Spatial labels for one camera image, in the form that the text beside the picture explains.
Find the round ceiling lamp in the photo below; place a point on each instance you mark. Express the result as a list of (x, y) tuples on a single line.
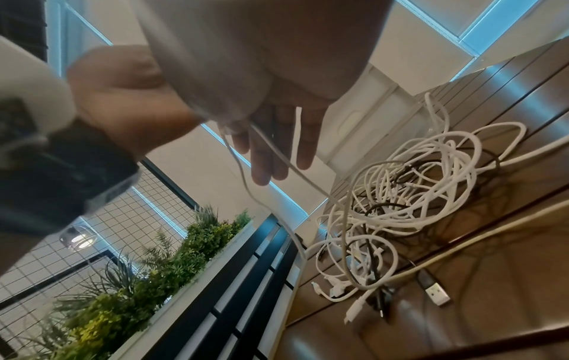
[(78, 238)]

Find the person's right hand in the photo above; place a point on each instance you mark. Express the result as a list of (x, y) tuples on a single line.
[(266, 52)]

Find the person's left hand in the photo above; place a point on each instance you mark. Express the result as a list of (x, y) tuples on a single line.
[(124, 98)]

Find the black left wristband with markers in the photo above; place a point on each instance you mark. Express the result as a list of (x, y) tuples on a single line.
[(66, 175)]

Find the white drawer organizer box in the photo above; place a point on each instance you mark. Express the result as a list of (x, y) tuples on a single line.
[(378, 105)]

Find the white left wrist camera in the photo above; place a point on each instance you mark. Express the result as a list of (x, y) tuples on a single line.
[(35, 70)]

